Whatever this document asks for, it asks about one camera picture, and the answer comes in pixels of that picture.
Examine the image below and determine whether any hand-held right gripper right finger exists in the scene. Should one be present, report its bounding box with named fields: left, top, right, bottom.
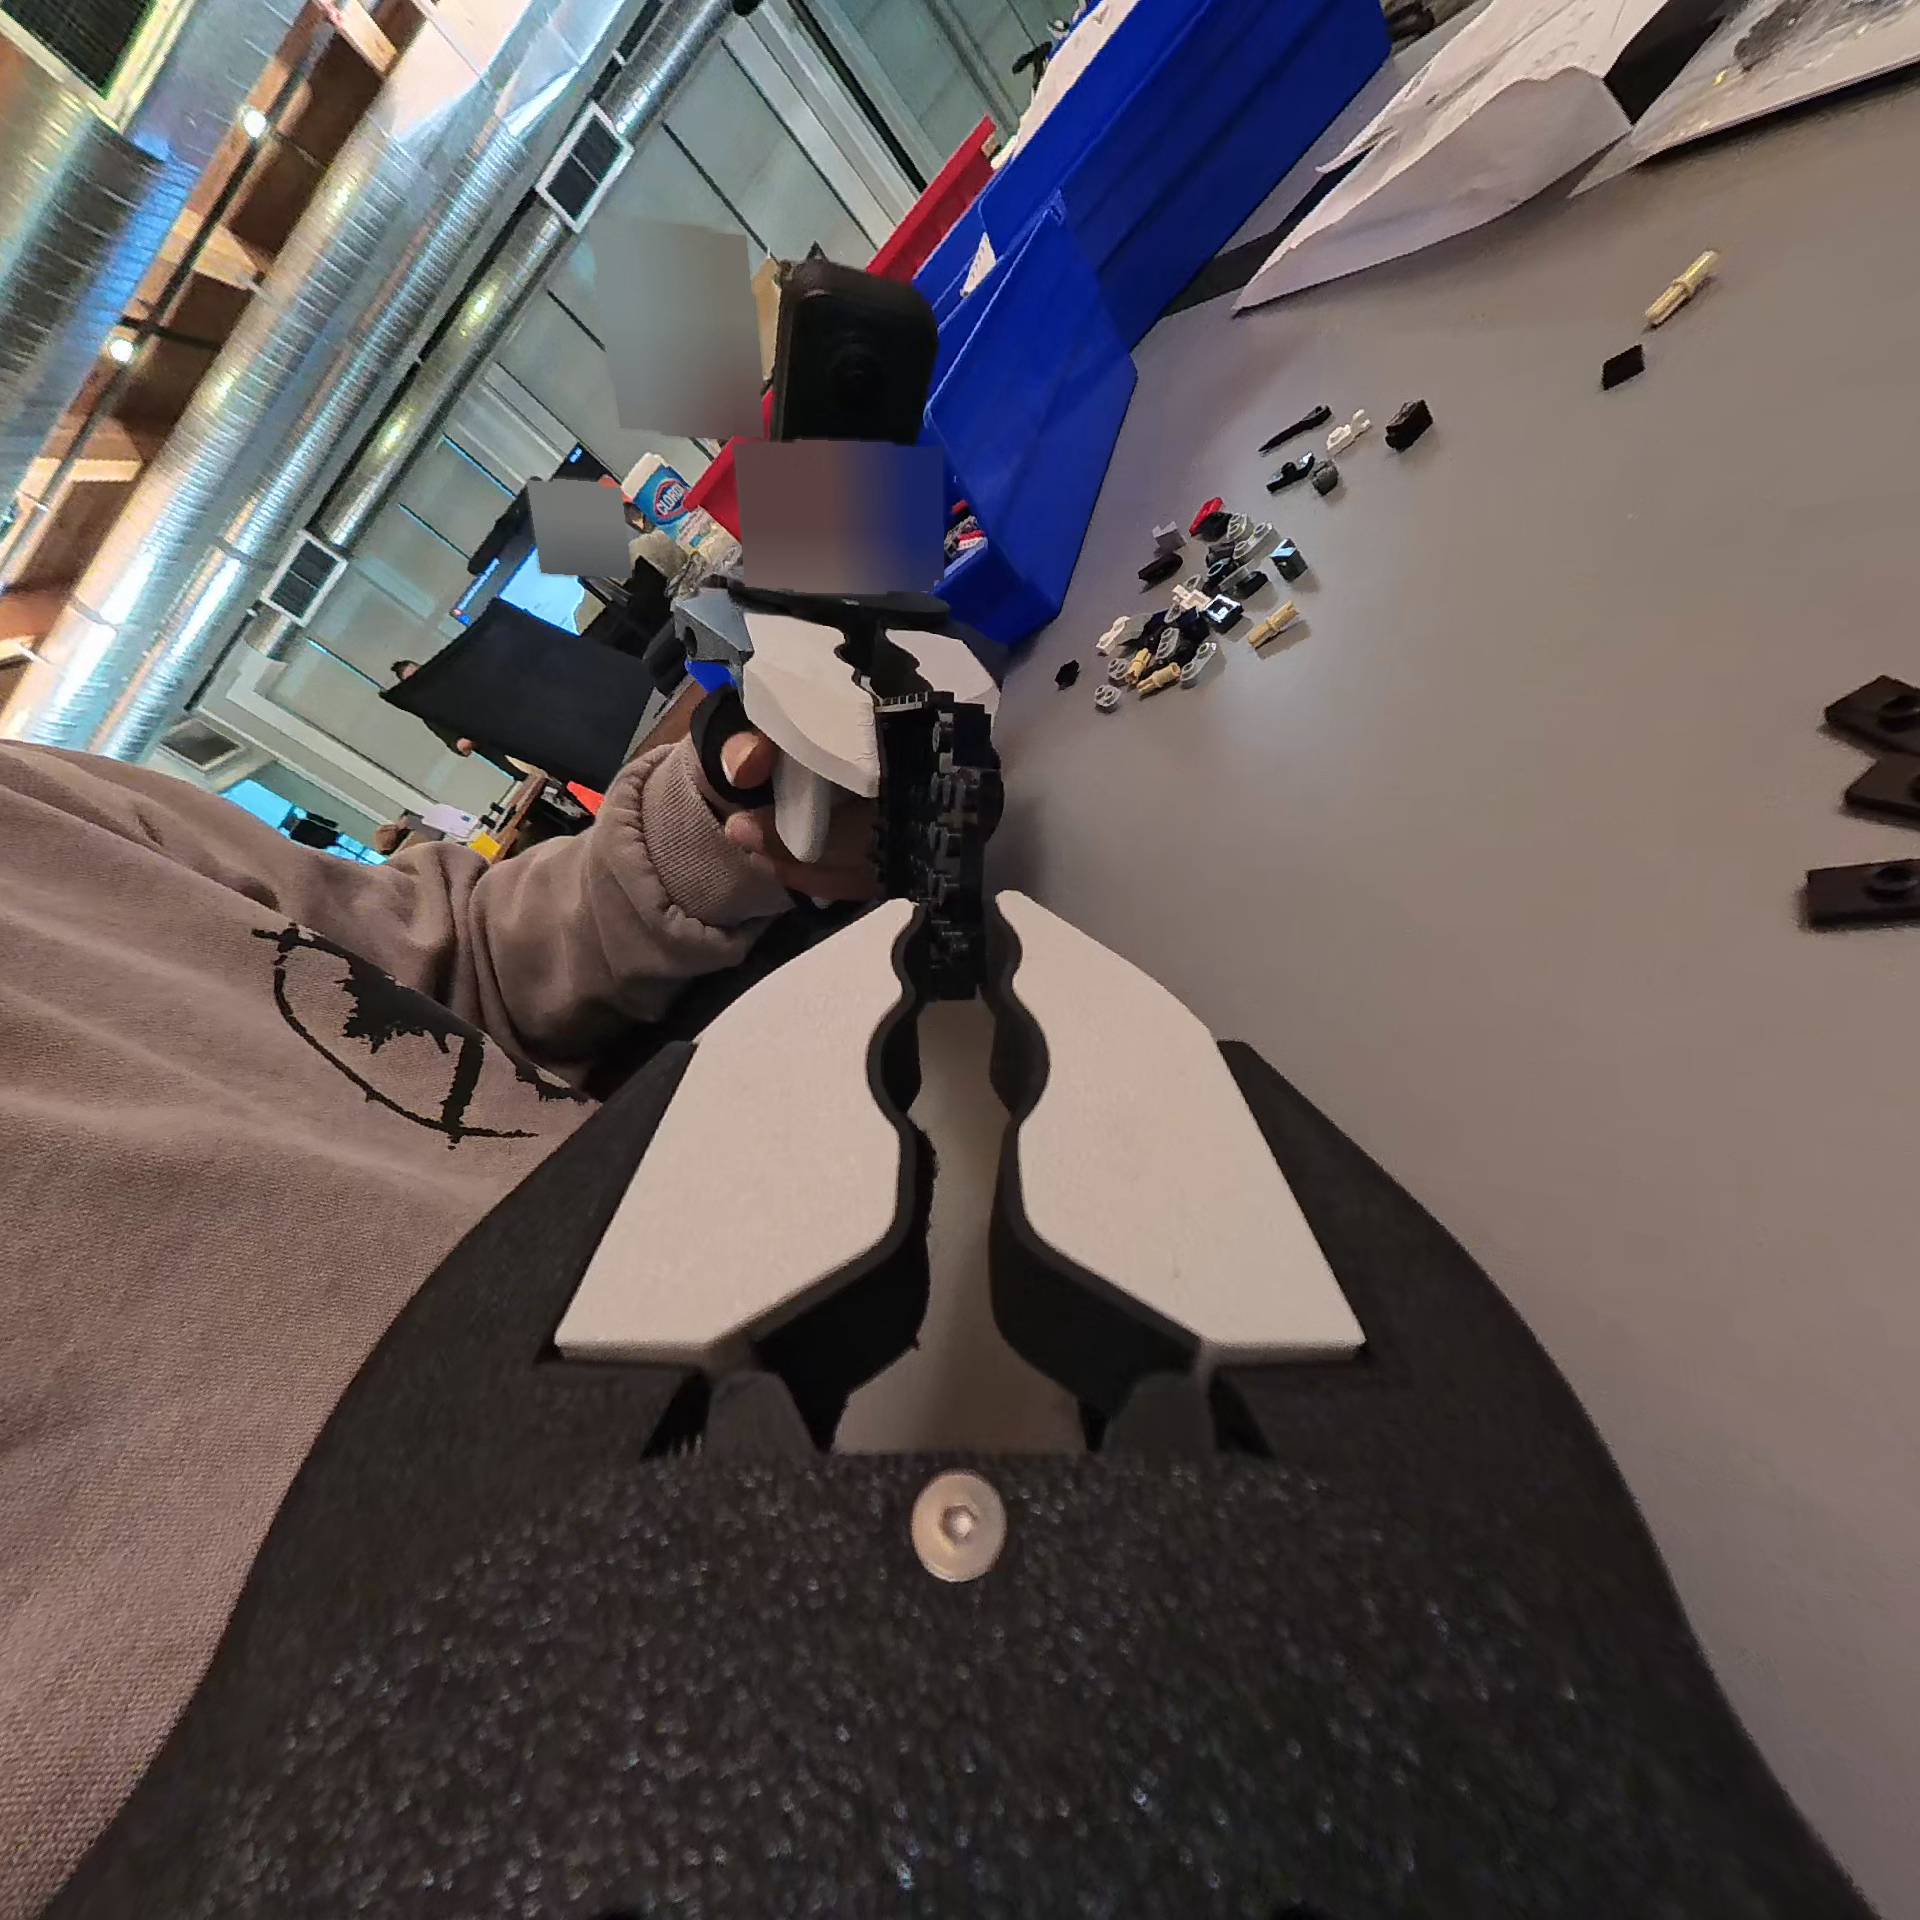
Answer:
left=982, top=888, right=1371, bottom=1455

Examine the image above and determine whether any metal air duct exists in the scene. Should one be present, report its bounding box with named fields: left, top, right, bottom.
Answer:
left=0, top=0, right=722, bottom=761

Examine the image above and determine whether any clear bag of black parts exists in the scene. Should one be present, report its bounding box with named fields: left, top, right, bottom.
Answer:
left=1573, top=0, right=1920, bottom=201

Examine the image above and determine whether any wide blue plastic bin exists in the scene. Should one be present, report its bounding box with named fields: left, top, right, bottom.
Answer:
left=974, top=0, right=1399, bottom=324

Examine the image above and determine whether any white air vent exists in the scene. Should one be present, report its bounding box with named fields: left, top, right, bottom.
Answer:
left=533, top=105, right=632, bottom=229
left=254, top=532, right=348, bottom=620

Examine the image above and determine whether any printed white paper bag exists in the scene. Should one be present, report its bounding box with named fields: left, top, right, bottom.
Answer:
left=1233, top=0, right=1674, bottom=315

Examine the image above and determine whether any person's left hand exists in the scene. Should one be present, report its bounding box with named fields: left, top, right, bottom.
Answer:
left=691, top=696, right=888, bottom=906

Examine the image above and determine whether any black office chair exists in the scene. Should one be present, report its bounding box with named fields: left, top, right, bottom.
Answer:
left=382, top=606, right=655, bottom=790

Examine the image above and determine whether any red plastic bin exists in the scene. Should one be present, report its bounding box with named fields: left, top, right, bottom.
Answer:
left=863, top=117, right=1001, bottom=280

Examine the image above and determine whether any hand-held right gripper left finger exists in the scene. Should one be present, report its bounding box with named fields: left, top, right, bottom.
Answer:
left=553, top=896, right=941, bottom=1455

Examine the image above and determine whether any black brick chassis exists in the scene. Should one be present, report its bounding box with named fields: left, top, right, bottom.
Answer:
left=875, top=686, right=1011, bottom=1005

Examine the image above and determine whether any computer monitor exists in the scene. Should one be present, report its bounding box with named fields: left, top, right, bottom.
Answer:
left=450, top=541, right=594, bottom=633

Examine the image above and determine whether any pile of small bricks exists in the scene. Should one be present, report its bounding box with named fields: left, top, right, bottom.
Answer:
left=1051, top=397, right=1443, bottom=711

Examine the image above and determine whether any beige hoodie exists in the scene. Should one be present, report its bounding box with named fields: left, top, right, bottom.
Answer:
left=0, top=743, right=602, bottom=1920

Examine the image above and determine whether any person's left forearm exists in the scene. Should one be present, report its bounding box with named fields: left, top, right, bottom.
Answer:
left=366, top=743, right=799, bottom=1075

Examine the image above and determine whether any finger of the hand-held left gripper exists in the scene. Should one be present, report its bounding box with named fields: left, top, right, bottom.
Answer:
left=742, top=619, right=891, bottom=799
left=884, top=630, right=1004, bottom=709

